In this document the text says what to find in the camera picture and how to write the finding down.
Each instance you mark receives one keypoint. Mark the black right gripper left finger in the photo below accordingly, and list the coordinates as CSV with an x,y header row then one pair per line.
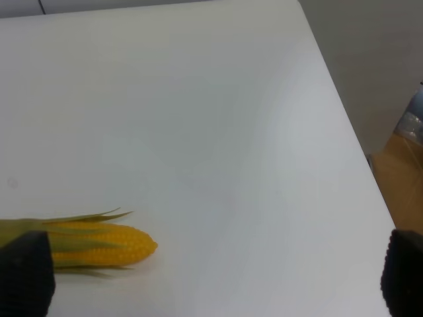
x,y
27,276

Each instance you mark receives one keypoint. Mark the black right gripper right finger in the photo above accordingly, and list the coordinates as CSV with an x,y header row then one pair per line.
x,y
401,280

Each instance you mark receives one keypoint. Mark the corn cob with husk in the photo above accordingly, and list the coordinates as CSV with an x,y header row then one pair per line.
x,y
86,244

